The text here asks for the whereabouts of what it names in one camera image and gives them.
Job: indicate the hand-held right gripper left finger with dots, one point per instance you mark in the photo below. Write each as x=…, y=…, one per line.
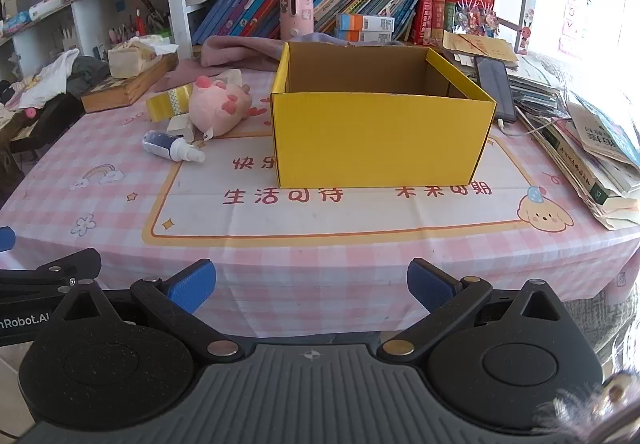
x=192, y=285

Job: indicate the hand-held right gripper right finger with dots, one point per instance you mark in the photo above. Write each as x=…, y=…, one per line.
x=431, y=285

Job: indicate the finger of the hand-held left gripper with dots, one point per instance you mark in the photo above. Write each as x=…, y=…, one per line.
x=6, y=239
x=60, y=269

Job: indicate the blue white spray bottle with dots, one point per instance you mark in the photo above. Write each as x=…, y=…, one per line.
x=167, y=146

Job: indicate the yellow cardboard box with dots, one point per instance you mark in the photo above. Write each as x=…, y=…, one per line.
x=380, y=138

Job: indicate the white charger plug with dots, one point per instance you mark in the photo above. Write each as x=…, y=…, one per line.
x=178, y=127

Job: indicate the pink plush toy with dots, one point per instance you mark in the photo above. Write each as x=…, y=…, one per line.
x=220, y=106

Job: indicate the yellowish packing tape roll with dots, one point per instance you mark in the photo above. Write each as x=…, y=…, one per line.
x=160, y=104

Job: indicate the white garment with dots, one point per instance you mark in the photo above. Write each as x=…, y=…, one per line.
x=47, y=78

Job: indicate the grey knit blanket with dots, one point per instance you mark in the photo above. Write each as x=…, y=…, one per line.
x=600, y=319

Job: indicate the pile of thick textbooks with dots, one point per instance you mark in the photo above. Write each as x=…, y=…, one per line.
x=580, y=179

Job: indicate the dark grey garment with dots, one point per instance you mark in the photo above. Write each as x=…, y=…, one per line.
x=87, y=73

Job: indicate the wooden box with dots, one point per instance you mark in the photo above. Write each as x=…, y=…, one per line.
x=125, y=91

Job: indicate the grey furry sleeve cuff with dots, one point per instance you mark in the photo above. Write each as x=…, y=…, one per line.
x=575, y=411

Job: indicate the black smartphone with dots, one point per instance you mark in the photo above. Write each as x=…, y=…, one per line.
x=496, y=86

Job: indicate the cream tissue pack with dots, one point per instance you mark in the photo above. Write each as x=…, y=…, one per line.
x=132, y=57

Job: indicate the stack of loose papers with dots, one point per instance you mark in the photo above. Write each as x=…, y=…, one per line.
x=537, y=91

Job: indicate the blue cover book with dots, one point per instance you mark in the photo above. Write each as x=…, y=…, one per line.
x=607, y=131

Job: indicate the white side shelf unit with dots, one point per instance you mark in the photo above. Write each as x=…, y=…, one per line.
x=82, y=16

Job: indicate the lavender and pink cloth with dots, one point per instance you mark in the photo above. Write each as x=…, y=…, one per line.
x=235, y=48

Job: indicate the brown paper envelope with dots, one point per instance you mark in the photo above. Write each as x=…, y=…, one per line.
x=480, y=47

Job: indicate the pens in holder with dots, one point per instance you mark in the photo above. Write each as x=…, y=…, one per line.
x=140, y=21

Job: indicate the orange blue carton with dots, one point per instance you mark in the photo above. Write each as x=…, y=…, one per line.
x=365, y=22
x=362, y=36

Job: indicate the red thick book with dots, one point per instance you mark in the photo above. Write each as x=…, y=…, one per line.
x=421, y=21
x=438, y=19

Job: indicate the red cartoon figure decoration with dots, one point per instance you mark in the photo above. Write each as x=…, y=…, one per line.
x=525, y=34

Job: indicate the colourful figure standees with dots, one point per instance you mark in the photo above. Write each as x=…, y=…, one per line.
x=477, y=21

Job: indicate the green thick book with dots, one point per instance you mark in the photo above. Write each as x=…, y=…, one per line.
x=450, y=16

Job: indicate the row of colourful children's books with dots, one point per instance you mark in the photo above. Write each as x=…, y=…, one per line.
x=250, y=6

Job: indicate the pink cylindrical device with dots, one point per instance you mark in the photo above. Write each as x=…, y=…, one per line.
x=296, y=11

